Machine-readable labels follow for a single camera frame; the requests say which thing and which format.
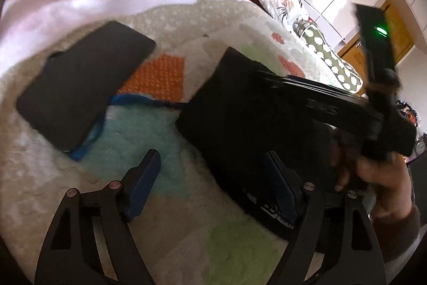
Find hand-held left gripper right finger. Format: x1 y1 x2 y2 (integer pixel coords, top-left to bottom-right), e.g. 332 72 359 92
265 151 388 285

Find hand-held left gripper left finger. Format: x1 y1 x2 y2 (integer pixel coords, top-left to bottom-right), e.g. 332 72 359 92
33 149 162 285

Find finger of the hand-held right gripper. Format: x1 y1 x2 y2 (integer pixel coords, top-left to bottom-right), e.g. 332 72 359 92
255 69 371 125

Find black pants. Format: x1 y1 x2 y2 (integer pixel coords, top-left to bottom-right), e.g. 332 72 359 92
175 47 339 241

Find person's right forearm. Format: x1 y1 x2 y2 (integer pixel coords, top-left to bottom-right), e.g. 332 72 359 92
370 205 421 263

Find person's right hand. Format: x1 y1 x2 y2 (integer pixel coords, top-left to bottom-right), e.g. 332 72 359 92
330 131 414 220

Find wooden door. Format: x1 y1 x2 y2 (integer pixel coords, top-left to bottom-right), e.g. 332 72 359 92
338 0 415 73

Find green shell print pillow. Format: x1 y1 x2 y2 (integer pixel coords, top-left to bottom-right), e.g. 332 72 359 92
294 19 365 96

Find heart print quilted bedspread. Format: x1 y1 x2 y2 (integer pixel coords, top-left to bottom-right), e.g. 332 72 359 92
0 0 367 285

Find colourful bags pile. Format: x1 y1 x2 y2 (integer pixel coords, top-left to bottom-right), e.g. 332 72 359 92
396 100 419 127

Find dark grey folded garment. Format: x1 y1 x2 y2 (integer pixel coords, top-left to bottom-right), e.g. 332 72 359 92
16 21 157 153

